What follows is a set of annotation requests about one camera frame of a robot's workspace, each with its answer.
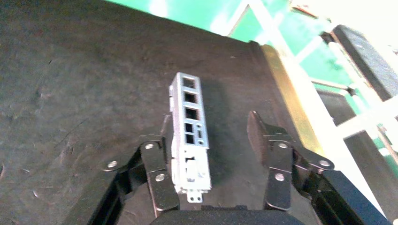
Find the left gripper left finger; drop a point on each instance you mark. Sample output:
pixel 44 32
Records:
pixel 158 186

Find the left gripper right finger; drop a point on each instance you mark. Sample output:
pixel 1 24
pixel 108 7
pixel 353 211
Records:
pixel 278 186

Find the silver metal bracket with cutouts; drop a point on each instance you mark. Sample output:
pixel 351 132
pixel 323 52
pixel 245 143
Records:
pixel 192 170

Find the brass edge strip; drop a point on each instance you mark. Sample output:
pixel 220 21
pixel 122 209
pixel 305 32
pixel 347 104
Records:
pixel 289 93

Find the black conveyor belt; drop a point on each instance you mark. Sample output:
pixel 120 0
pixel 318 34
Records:
pixel 77 93

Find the white tube guard rail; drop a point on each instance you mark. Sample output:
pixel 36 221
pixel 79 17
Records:
pixel 367 119

